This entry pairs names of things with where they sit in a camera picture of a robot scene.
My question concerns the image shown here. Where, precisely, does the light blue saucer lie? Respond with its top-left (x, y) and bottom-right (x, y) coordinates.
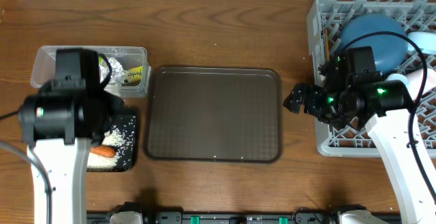
top-left (407, 32), bottom-right (436, 54)

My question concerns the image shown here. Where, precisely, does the pile of white rice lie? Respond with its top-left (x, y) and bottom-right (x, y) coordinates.
top-left (87, 120), bottom-right (136, 172)

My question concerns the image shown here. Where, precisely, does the orange carrot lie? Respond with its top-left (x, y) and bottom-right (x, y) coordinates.
top-left (90, 145), bottom-right (116, 158)

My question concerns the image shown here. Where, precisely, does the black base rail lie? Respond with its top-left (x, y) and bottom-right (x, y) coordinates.
top-left (87, 202), bottom-right (403, 224)

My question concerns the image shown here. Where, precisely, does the grey dishwasher rack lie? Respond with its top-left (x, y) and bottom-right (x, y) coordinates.
top-left (307, 0), bottom-right (435, 158)

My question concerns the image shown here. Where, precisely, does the dark blue plate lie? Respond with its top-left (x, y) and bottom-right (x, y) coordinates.
top-left (335, 14), bottom-right (408, 74)

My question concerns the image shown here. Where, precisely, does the foil snack wrapper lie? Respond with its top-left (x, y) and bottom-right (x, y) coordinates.
top-left (99, 57), bottom-right (143, 86)

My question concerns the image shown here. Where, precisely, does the wooden chopstick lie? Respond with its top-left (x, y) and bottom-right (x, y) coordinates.
top-left (324, 28), bottom-right (330, 62)

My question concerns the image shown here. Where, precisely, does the clear plastic bin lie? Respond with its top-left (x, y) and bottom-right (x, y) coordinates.
top-left (30, 46), bottom-right (151, 99)

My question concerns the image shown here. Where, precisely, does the pale pink cup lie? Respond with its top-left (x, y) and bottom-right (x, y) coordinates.
top-left (405, 67), bottom-right (436, 99)

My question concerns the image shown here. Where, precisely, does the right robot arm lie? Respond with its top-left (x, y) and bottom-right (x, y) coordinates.
top-left (283, 80), bottom-right (435, 223)

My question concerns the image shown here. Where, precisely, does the dark brown serving tray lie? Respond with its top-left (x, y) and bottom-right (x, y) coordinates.
top-left (143, 66), bottom-right (283, 163)

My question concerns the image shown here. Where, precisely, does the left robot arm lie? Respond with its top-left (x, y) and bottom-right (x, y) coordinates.
top-left (18, 88), bottom-right (124, 223)

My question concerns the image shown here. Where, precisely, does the black plastic tray bin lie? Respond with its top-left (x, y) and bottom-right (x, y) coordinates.
top-left (87, 109), bottom-right (138, 172)

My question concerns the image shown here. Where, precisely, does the light blue cup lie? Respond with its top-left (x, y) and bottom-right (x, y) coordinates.
top-left (386, 73), bottom-right (409, 86)

